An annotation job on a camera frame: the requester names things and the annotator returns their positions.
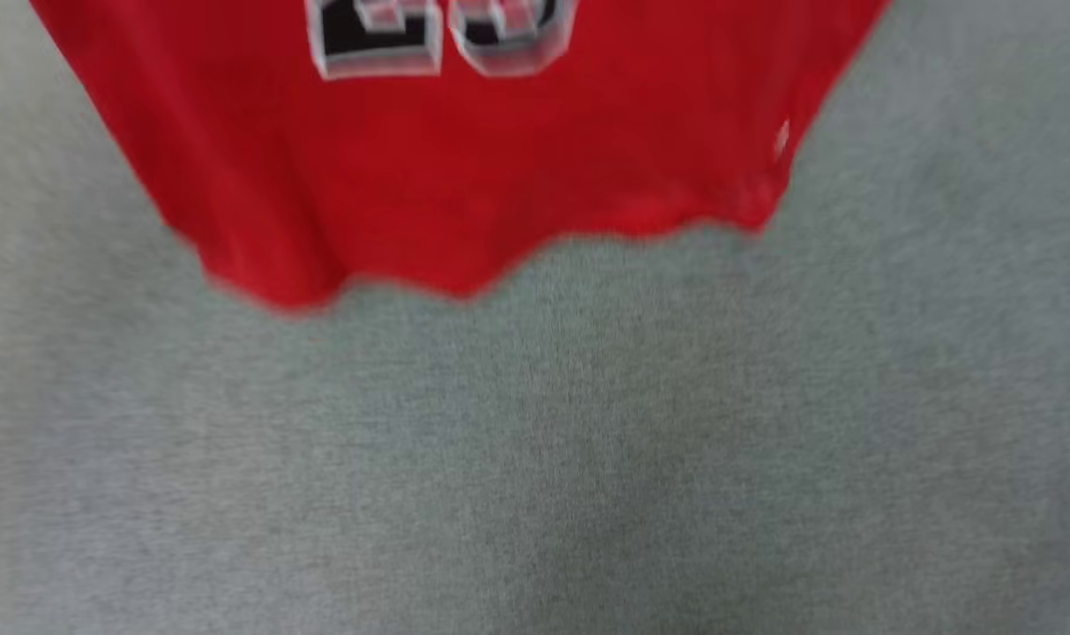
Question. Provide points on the grey fabric sofa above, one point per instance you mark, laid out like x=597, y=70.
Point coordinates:
x=587, y=441

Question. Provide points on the red basketball jersey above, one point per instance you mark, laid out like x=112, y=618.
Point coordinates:
x=464, y=150

